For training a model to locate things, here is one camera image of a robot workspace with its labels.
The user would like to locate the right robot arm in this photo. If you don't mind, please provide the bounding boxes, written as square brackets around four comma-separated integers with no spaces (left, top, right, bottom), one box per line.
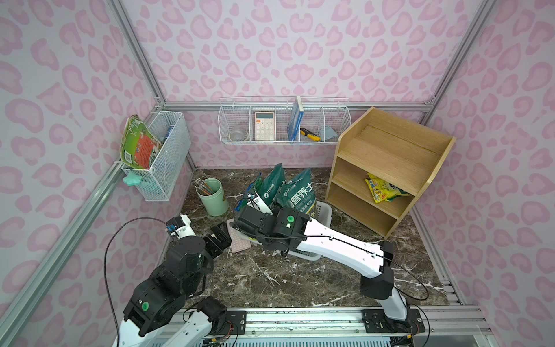
[231,205,409,322]

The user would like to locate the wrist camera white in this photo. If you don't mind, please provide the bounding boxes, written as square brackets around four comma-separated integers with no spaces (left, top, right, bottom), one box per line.
[166,214,196,240]
[247,192,273,215]

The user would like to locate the pink white calculator in rack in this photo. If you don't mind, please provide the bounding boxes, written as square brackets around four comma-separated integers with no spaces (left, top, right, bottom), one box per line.
[254,111,275,142]

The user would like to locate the dark green soil bag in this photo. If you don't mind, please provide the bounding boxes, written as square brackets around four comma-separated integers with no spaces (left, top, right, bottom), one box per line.
[275,169,317,217]
[258,163,286,207]

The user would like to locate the wooden shelf unit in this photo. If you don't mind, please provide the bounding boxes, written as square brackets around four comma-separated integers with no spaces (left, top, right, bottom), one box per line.
[326,108,456,239]

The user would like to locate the clear tape roll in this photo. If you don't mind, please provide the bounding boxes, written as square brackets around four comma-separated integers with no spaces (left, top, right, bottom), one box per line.
[228,125,249,141]

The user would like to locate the pink calculator on table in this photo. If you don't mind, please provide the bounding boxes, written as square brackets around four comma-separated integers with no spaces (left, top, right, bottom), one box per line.
[226,219,251,253]

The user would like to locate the yellow utility knife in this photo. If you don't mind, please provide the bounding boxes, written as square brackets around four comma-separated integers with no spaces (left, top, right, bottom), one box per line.
[299,127,321,142]

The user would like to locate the white wire rack back wall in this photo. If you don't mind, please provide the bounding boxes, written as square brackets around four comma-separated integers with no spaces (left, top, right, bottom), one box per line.
[218,97,352,145]

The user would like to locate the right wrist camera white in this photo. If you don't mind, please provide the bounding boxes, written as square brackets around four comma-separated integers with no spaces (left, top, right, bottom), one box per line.
[247,192,273,215]

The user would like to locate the green red seed packet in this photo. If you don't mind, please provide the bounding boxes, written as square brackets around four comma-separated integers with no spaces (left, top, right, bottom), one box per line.
[119,115,163,170]

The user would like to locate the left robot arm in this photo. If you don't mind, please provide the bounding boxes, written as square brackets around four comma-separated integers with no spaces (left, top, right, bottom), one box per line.
[123,218,231,337]

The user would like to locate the mint green sponge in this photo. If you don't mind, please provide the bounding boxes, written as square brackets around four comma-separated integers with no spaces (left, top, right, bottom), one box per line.
[123,171,143,187]

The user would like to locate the dark green soil bag front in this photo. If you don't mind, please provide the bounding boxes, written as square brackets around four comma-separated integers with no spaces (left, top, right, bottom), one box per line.
[275,169,317,217]

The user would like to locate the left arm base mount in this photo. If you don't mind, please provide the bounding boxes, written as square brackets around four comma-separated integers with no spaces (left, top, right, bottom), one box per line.
[185,310,247,337]

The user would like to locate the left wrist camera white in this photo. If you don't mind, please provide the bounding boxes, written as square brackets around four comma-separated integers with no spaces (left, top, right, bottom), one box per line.
[166,214,196,240]

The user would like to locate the yellow fertilizer packet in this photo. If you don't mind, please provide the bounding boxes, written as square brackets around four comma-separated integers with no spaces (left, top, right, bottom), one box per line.
[364,173,409,203]

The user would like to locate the white plastic perforated basket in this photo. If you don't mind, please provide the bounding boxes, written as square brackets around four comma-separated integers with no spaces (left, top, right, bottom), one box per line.
[242,200,333,262]

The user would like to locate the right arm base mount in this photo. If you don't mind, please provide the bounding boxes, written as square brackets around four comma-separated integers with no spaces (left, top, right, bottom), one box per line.
[361,307,426,334]

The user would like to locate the mint green pen cup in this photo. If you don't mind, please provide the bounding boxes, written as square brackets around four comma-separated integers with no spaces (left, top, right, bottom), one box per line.
[195,178,229,217]

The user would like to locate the blue book in rack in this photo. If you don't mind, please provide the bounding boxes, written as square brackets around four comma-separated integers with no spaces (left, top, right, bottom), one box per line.
[287,95,304,142]

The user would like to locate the coloured pencils in cup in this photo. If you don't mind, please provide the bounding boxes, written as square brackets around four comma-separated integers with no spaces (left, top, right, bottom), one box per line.
[195,179,215,196]

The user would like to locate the white wire basket left wall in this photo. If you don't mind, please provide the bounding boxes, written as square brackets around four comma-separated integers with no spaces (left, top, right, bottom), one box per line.
[121,111,192,202]

